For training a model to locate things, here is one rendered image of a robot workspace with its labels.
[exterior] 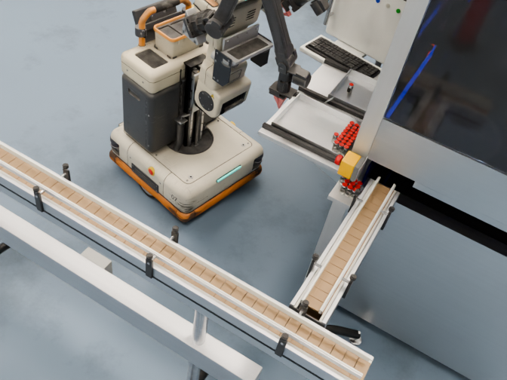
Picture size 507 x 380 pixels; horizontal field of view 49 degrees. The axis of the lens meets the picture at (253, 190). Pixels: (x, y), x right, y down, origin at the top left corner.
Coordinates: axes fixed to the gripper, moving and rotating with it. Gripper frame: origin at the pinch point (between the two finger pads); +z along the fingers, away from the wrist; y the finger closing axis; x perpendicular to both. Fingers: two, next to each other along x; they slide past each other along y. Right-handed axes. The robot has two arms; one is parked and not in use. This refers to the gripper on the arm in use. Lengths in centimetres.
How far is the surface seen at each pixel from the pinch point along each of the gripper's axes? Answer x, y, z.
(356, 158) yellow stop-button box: -16.7, 41.3, -7.0
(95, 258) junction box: -83, -30, 40
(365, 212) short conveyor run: -29, 54, 3
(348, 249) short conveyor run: -49, 56, 3
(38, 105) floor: 11, -167, 93
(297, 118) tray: 6.7, 6.7, 7.6
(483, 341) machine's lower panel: -11, 118, 59
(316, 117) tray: 12.8, 13.0, 7.7
